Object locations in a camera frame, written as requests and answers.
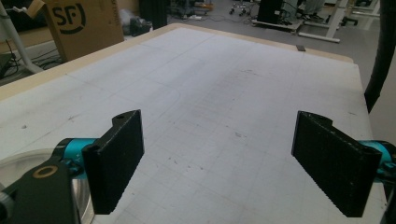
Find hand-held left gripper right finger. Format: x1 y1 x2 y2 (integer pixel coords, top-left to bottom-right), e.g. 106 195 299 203
290 110 393 218

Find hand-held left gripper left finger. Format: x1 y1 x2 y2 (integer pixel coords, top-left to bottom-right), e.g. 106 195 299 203
62 109 146 216

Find round metal bowl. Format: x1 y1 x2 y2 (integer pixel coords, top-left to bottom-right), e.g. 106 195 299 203
0 147 95 224

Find large brown cardboard box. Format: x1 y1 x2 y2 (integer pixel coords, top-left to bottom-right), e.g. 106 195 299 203
26 0 126 63

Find black bag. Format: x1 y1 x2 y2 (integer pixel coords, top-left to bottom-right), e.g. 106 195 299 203
128 16 154 37

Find black upright column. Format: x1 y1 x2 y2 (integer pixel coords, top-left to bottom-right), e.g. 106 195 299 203
138 0 169 31

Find white stand leg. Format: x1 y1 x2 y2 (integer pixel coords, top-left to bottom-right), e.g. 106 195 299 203
0 0 45 75

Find black computer tower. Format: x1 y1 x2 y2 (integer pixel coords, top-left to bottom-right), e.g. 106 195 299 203
257 0 285 24

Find black hose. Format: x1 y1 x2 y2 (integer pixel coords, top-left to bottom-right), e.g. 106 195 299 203
363 0 396 114

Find black floor cables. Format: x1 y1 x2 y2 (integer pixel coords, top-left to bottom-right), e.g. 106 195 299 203
0 39 62 72

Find white desk frame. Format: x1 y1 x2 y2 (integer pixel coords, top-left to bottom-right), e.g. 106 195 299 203
297 0 350 44

